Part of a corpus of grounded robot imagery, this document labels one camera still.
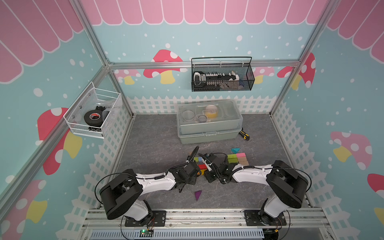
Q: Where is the purple triangle block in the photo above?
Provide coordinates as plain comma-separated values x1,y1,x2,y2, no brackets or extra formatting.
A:
195,190,202,201

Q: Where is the teal triangle block top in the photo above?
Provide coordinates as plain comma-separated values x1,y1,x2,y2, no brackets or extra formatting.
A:
231,148,241,154

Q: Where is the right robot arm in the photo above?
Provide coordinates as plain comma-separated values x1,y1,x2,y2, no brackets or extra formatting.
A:
199,153,312,226

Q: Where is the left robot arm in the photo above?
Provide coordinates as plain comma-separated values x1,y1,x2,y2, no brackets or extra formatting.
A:
98,146,201,226

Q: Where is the yellow black screwdriver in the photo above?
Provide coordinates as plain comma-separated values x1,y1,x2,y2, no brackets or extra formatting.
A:
239,130,250,141

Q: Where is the translucent plastic storage box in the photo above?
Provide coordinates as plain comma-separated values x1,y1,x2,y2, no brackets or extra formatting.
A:
177,100,243,144

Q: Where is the green lit circuit board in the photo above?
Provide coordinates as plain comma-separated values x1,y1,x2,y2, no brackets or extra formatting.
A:
139,229,154,238

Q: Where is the white black tool in basket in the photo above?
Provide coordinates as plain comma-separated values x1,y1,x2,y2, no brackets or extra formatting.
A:
192,71,240,89

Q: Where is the black tape roll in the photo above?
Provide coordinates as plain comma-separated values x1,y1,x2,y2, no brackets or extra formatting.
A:
84,110,104,128

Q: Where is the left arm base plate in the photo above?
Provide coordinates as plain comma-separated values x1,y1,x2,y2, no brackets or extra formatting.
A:
124,211,167,228

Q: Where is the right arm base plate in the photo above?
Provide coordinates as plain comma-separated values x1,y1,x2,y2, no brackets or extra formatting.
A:
244,210,287,228

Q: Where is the black wire mesh basket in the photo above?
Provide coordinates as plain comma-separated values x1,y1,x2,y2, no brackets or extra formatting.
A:
191,57,255,92

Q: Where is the white wire basket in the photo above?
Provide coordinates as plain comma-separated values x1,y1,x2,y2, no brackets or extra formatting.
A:
63,83,123,139

